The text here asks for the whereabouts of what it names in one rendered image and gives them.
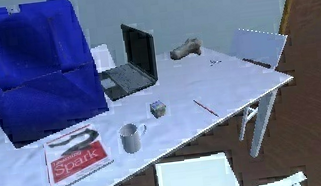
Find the white table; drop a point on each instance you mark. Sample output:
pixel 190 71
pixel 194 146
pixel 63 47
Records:
pixel 181 88

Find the white mug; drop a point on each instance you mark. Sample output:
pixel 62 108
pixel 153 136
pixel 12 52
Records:
pixel 130 139

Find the white and red book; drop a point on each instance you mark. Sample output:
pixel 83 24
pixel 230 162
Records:
pixel 78 157

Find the grey stone statue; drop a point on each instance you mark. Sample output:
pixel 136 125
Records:
pixel 185 49

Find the black laptop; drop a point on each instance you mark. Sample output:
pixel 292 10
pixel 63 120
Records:
pixel 129 74

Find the small grey keys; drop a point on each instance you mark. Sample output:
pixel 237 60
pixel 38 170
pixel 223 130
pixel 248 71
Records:
pixel 214 62

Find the small grey cube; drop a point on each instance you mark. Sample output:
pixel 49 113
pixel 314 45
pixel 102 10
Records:
pixel 158 109

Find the red pencil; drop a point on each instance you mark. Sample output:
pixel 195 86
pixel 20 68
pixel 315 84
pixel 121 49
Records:
pixel 205 108

